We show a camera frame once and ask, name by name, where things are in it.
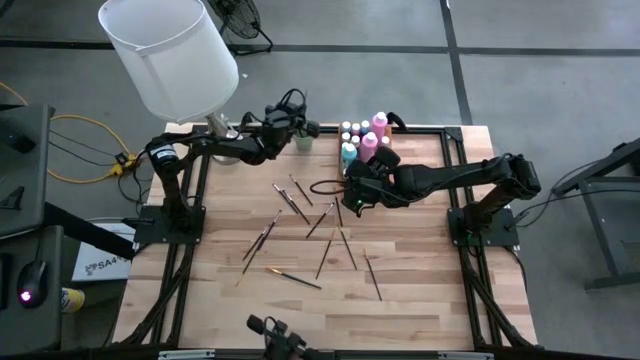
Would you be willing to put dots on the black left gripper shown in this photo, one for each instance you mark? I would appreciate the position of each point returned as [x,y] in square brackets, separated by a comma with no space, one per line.
[285,125]

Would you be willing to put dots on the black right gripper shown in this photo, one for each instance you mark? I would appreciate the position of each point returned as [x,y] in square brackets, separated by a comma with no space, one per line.
[370,185]

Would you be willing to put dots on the large teal blue paint bottle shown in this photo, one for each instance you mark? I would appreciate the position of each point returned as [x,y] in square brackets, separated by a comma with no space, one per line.
[349,154]

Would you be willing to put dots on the large pink paint bottle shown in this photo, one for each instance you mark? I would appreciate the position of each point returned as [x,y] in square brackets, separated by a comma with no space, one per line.
[380,125]
[368,147]

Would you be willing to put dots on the black paintbrush silver ferrule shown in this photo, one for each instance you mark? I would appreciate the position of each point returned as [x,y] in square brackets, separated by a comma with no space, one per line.
[301,190]
[297,208]
[263,240]
[339,212]
[255,244]
[319,220]

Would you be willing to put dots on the small dark brown paint bottle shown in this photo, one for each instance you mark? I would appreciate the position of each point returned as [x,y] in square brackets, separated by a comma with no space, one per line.
[385,142]

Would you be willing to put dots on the small yellow paint bottle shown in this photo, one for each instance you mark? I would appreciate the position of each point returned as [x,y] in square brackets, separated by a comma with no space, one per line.
[356,140]

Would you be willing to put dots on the small light brown paint bottle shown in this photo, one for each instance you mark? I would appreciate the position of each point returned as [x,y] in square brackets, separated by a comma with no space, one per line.
[346,136]

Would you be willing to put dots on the small magenta paint bottle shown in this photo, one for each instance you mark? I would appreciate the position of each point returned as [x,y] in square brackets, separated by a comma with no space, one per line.
[356,129]

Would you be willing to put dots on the small blue paint bottle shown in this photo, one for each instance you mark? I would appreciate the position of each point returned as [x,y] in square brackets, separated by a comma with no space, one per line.
[365,125]

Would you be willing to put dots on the small teal paint bottle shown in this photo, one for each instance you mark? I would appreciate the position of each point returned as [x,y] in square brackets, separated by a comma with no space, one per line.
[346,126]

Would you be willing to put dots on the thin black paintbrush orange bristles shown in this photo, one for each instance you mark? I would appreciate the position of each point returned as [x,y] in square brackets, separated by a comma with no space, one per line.
[323,260]
[372,275]
[347,248]

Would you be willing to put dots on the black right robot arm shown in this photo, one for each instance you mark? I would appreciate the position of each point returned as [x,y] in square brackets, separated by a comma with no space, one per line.
[450,177]

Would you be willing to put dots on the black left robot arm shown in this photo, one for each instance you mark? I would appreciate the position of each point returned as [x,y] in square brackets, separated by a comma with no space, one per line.
[225,147]

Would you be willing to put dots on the green plastic cup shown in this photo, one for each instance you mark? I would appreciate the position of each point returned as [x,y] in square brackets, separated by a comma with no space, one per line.
[303,145]

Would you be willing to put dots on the orange translucent plastic bin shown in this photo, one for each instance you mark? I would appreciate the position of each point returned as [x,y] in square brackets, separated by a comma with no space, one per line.
[384,156]

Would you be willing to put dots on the black table clamp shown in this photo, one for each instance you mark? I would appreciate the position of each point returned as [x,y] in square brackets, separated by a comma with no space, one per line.
[245,121]
[397,120]

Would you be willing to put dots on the black floor fan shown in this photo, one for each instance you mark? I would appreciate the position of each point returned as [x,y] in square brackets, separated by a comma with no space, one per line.
[240,17]

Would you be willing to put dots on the wide paintbrush orange bristles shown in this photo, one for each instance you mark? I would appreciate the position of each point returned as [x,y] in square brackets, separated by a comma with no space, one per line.
[295,279]

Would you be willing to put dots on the table lamp white shade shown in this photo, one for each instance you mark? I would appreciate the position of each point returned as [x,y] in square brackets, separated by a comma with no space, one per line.
[170,55]

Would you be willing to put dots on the yellow power plug block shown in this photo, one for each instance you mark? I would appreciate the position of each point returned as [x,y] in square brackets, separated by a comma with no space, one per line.
[122,167]

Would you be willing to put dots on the black metal beam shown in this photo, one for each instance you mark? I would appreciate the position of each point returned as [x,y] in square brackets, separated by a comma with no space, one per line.
[85,230]

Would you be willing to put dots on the white cardboard box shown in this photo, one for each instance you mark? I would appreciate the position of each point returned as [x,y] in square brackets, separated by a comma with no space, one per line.
[100,262]

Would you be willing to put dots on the black metal stand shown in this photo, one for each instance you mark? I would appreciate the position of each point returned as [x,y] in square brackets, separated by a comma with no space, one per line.
[607,240]

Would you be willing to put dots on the yellow canister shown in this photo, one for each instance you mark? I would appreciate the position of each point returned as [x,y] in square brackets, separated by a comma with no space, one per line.
[74,300]

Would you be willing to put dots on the black computer mouse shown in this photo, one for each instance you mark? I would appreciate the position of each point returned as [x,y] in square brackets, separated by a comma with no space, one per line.
[32,280]

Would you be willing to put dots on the black desk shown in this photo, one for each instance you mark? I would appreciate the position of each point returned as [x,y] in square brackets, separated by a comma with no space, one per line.
[50,325]

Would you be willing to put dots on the black handheld camera rig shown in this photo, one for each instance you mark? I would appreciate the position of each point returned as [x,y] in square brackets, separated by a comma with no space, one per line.
[282,342]

